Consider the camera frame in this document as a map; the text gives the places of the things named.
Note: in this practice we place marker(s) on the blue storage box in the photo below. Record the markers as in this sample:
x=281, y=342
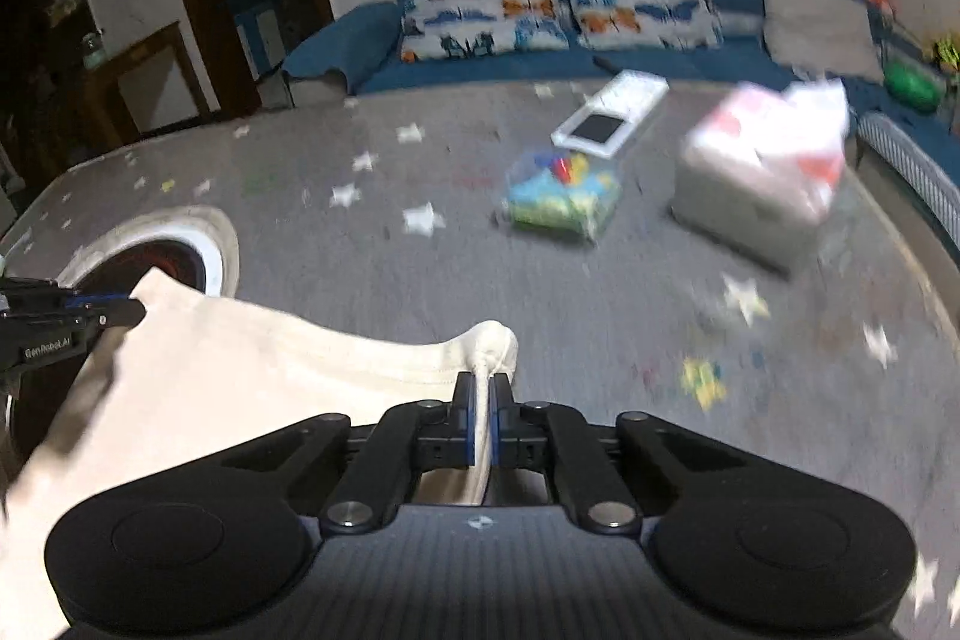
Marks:
x=259, y=29

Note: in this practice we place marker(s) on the striped grey cushion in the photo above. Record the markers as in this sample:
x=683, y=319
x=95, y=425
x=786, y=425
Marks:
x=911, y=164

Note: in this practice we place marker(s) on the pale green jar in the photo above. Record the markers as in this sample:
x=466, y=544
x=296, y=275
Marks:
x=92, y=52

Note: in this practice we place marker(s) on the blue sofa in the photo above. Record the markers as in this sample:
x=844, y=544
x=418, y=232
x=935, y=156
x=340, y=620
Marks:
x=750, y=64

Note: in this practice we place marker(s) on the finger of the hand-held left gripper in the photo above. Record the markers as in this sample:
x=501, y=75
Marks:
x=112, y=312

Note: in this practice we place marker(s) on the green ball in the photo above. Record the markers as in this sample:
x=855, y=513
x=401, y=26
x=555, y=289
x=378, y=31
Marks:
x=911, y=84

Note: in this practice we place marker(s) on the cream sweatshirt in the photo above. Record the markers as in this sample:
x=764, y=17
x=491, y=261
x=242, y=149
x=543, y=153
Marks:
x=225, y=370

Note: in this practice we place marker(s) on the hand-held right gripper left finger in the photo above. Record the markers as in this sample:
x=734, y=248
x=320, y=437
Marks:
x=466, y=416

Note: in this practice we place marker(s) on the pink white tissue pack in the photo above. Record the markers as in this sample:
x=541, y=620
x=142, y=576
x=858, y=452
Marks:
x=757, y=183

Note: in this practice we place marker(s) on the wooden side table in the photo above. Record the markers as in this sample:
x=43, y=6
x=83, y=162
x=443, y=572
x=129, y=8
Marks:
x=142, y=78

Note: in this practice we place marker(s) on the white flat box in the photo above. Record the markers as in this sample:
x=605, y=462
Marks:
x=611, y=111

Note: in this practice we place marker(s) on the dark wooden cabinet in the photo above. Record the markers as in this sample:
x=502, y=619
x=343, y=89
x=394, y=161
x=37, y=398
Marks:
x=37, y=48

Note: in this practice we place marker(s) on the plain grey pillow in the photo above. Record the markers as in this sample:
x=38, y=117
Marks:
x=821, y=29

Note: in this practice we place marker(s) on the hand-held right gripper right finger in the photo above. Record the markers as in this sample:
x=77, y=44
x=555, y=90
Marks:
x=499, y=419

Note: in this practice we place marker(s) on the clear box of colourful pieces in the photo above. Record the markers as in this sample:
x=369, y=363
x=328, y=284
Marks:
x=562, y=194

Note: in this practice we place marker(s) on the round induction cooker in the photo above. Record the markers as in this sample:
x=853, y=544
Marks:
x=187, y=242

